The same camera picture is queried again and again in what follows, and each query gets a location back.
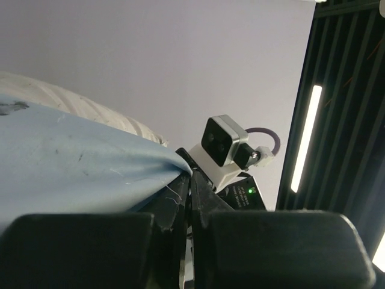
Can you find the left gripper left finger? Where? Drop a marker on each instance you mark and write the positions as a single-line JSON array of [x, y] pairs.
[[170, 205]]

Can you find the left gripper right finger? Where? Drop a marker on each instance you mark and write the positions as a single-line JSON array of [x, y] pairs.
[[208, 209]]

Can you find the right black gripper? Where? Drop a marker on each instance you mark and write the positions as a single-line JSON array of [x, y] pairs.
[[243, 194]]

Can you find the light blue pillowcase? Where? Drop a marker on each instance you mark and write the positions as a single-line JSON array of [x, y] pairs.
[[55, 162]]

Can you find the white pillow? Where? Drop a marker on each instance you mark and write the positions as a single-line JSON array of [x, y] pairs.
[[53, 96]]

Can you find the ceiling strip light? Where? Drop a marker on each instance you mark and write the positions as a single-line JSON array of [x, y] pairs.
[[305, 137]]

